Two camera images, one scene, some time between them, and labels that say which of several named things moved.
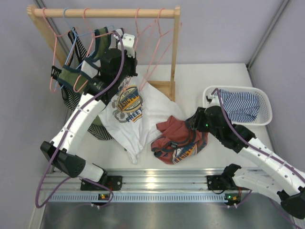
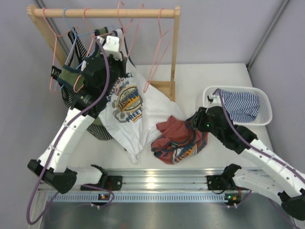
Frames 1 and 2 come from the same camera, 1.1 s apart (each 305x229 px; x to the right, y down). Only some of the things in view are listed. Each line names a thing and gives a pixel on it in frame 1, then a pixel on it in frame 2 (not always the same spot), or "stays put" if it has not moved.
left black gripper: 131,63 to 77,78
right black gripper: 196,121 stays put
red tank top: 177,142 stays put
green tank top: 74,78 stays put
